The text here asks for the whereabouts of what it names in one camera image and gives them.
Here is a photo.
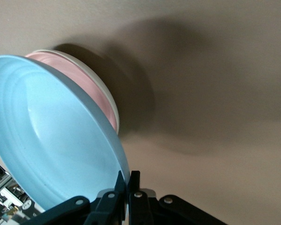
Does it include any blue plate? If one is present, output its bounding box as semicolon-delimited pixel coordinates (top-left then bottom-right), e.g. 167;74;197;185
0;55;131;221

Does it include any beige plate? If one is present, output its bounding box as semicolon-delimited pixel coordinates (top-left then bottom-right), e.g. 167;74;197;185
34;49;120;135

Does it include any pink plate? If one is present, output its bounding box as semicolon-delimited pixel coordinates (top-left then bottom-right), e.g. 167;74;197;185
25;52;119;132

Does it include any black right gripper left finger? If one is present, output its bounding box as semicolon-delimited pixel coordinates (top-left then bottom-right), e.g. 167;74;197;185
21;170;126;225

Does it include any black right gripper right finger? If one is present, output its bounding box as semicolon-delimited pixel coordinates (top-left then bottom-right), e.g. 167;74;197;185
127;171;228;225

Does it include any aluminium frame profile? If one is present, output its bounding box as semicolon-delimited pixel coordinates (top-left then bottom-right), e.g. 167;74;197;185
0;172;13;198

